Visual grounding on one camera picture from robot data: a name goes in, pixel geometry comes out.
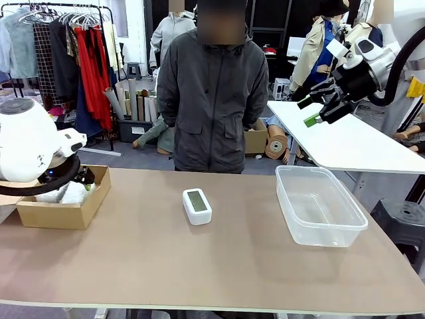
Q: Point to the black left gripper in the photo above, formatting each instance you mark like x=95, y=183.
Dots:
x=56, y=172

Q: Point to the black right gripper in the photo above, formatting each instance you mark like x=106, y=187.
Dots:
x=355, y=81

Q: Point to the bubble clock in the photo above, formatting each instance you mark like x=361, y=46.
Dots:
x=48, y=197
x=76, y=196

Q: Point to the white digital clock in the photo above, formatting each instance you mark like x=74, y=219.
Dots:
x=197, y=206

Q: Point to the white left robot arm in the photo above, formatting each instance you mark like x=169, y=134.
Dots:
x=23, y=143

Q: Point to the white side table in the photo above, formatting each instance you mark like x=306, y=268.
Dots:
x=348, y=143

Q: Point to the white computer case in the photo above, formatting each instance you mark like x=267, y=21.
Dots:
x=281, y=88

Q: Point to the open cardboard box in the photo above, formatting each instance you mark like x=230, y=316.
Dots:
x=63, y=216

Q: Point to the mannequin beige coat blue shirt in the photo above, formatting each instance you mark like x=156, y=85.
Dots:
x=312, y=56

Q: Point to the black storage bin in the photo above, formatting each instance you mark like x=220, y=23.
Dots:
x=127, y=131

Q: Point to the navy hanging garment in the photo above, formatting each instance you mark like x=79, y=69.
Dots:
x=84, y=113

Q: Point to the white board panel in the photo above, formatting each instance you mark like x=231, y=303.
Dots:
x=295, y=46

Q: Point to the brown paper spool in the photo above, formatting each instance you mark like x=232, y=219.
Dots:
x=275, y=148

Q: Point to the mannequin yellow top grey trousers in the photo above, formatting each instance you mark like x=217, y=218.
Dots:
x=395, y=114

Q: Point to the black tripod stand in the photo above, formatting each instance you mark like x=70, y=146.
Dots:
x=343, y=31

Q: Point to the red cap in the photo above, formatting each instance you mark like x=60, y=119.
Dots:
x=271, y=50

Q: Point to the grey leaning paper roll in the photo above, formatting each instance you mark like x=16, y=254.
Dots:
x=114, y=104

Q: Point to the cardboard box on floor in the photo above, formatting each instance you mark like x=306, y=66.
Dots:
x=257, y=138

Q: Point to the mannequin cream jacket navy top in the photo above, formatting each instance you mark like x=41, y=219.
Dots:
x=363, y=30

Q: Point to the brown cardboard tube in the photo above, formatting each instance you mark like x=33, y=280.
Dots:
x=140, y=109

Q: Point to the child mannequin green hoodie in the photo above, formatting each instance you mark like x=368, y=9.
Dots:
x=164, y=136

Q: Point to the bare mannequin legs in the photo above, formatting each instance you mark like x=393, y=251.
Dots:
x=406, y=134

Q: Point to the beige paper roll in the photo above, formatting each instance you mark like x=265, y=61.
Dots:
x=120, y=94

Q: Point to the tall grey paper roll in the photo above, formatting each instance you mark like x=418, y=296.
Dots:
x=133, y=99

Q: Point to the white paper roll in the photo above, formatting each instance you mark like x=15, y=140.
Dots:
x=147, y=109
x=153, y=108

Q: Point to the black bucket hat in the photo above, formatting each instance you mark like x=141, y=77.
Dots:
x=332, y=7

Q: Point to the red hanging dress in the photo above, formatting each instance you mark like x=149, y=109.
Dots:
x=89, y=73

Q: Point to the clear plastic container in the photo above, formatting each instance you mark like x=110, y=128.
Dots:
x=318, y=212

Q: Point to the black hanging garment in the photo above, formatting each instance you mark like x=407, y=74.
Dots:
x=61, y=66

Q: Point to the person in grey jacket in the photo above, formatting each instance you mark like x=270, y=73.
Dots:
x=212, y=109

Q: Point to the small grey stool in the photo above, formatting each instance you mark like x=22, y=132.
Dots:
x=134, y=69

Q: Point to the black checkered garment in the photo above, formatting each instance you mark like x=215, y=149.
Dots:
x=43, y=66

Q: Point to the brown patterned garment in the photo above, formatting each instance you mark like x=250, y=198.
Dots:
x=71, y=43

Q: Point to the cream hanging garment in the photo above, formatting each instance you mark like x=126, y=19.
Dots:
x=111, y=43

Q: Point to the light blue fleece jacket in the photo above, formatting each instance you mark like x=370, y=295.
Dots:
x=20, y=50

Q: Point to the black plastic stool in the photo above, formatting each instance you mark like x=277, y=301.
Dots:
x=401, y=226

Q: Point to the person in light hoodie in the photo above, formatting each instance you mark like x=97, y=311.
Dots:
x=169, y=36

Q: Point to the black metal clothes rack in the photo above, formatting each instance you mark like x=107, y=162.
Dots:
x=59, y=5

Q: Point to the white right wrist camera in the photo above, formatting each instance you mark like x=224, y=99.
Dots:
x=337, y=50

